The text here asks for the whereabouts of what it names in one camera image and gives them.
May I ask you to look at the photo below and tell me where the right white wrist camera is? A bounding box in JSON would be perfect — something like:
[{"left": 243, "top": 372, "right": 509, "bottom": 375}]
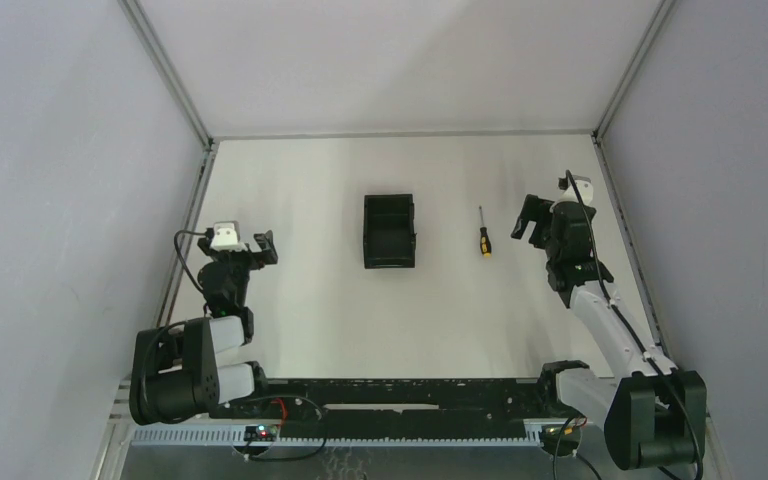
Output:
[{"left": 556, "top": 175, "right": 594, "bottom": 206}]

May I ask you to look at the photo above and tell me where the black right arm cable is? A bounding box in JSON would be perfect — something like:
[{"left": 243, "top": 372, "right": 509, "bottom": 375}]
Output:
[{"left": 564, "top": 169, "right": 706, "bottom": 480}]

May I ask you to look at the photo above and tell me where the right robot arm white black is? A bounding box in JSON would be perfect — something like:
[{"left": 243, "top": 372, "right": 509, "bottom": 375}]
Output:
[{"left": 511, "top": 195, "right": 707, "bottom": 470}]

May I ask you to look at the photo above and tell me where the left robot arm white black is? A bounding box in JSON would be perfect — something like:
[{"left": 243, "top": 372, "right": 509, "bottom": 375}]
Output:
[{"left": 129, "top": 222, "right": 278, "bottom": 425}]

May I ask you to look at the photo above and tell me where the small electronics board with LEDs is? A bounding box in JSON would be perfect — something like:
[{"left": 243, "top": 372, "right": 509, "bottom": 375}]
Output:
[{"left": 243, "top": 424, "right": 280, "bottom": 443}]

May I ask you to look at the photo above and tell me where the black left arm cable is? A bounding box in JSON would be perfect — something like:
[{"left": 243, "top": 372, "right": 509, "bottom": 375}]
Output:
[{"left": 173, "top": 229, "right": 216, "bottom": 313}]

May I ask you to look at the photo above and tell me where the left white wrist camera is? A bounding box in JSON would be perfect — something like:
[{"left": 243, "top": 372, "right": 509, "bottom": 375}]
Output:
[{"left": 209, "top": 221, "right": 245, "bottom": 252}]

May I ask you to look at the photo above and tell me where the black yellow screwdriver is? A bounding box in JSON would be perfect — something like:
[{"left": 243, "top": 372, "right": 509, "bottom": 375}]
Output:
[{"left": 478, "top": 205, "right": 492, "bottom": 258}]

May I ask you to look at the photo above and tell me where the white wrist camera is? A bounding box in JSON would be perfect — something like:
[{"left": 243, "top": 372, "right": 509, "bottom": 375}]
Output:
[
  {"left": 556, "top": 175, "right": 594, "bottom": 206},
  {"left": 209, "top": 221, "right": 245, "bottom": 252}
]

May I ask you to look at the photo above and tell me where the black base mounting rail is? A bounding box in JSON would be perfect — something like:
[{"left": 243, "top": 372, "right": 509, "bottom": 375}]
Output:
[{"left": 209, "top": 378, "right": 576, "bottom": 439}]

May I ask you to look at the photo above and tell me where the white slotted cable duct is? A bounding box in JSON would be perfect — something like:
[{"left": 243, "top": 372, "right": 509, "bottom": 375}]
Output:
[{"left": 131, "top": 424, "right": 542, "bottom": 447}]

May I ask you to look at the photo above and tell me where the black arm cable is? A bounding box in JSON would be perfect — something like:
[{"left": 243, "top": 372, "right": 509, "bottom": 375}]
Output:
[
  {"left": 564, "top": 169, "right": 706, "bottom": 480},
  {"left": 173, "top": 229, "right": 216, "bottom": 313}
]

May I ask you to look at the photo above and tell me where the black plastic bin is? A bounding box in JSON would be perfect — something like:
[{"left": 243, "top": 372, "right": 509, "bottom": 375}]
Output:
[{"left": 362, "top": 194, "right": 416, "bottom": 269}]

